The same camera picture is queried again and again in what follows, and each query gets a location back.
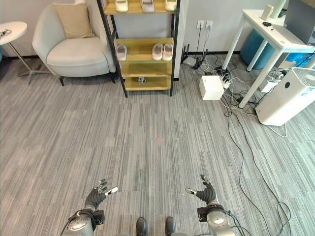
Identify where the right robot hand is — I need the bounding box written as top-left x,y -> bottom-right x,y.
185,174 -> 219,206

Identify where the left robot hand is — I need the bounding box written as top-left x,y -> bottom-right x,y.
85,178 -> 119,210

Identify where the right dark robot foot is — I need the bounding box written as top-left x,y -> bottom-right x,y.
165,216 -> 176,236

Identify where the dark robot foot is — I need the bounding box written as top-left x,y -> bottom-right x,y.
165,216 -> 176,236
136,217 -> 147,236

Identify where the left dark robot foot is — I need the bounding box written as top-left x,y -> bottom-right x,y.
136,217 -> 147,236

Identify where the white cardboard box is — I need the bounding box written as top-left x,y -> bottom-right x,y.
198,75 -> 225,101

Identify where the white power strip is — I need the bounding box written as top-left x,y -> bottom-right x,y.
220,75 -> 232,89

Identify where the white air purifier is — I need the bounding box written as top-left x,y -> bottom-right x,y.
255,66 -> 315,126

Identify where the black router with antennas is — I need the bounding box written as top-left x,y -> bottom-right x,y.
181,44 -> 209,70

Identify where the white headset device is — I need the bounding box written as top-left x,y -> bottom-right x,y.
267,69 -> 288,83

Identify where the light grey armchair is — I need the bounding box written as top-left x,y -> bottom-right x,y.
32,0 -> 117,87

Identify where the teal round pouf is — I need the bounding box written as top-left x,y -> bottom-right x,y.
240,29 -> 286,70

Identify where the blue plastic bag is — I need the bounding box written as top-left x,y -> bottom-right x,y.
285,51 -> 315,68

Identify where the white desk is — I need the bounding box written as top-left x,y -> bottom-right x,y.
221,9 -> 315,109

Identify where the beige cushion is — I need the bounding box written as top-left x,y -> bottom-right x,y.
53,2 -> 96,39

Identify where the round white side table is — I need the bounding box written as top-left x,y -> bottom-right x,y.
0,21 -> 47,86

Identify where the white cylinder container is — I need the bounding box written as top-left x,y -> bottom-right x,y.
261,5 -> 275,21

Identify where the grey monitor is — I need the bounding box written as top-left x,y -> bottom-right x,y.
283,0 -> 315,46

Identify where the long black floor cable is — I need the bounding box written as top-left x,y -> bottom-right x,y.
225,93 -> 310,236

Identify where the white cable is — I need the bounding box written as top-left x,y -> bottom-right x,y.
267,121 -> 288,138

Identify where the wooden shoe rack black frame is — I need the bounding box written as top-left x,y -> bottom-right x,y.
96,0 -> 182,98

